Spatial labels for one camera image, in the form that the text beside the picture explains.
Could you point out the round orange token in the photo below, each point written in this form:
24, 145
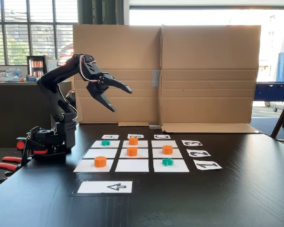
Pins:
100, 161
167, 149
133, 141
132, 151

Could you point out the green cross token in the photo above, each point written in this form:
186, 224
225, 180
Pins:
105, 142
167, 162

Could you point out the white square paper sheet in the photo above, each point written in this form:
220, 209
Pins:
82, 168
143, 144
164, 143
115, 144
99, 153
132, 165
182, 169
156, 154
143, 154

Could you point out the white paper bag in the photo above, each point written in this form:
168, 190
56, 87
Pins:
52, 67

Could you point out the grey tape strip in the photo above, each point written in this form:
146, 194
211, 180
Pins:
154, 126
156, 78

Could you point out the paper sheet letter A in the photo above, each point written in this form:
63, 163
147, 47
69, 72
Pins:
117, 137

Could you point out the paper sheet letter B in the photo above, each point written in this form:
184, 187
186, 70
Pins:
128, 137

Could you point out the mini fridge with cans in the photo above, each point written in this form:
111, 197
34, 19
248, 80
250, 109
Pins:
36, 65

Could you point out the dark green curtain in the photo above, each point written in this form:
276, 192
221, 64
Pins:
99, 11

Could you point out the paper sheet letter C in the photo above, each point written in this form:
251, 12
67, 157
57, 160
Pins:
155, 137

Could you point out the black red bar clamp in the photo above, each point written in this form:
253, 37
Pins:
45, 142
9, 166

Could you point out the window with blinds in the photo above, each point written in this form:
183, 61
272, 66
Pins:
14, 47

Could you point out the dark counter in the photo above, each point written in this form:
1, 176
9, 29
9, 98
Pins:
14, 113

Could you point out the large brown cardboard screen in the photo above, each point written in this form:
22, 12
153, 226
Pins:
203, 71

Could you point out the paper sheet with arrow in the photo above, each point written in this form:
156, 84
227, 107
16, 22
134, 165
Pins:
90, 188

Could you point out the paper sheet number 3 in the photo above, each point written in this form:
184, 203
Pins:
184, 144

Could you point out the paper sheet number 2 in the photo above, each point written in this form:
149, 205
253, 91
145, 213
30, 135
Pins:
190, 155

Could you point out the paper sheet number 1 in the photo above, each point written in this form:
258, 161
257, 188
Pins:
198, 167

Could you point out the blue foosball table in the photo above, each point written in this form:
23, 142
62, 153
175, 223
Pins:
272, 91

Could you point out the dark wooden leg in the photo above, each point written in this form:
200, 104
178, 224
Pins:
280, 123

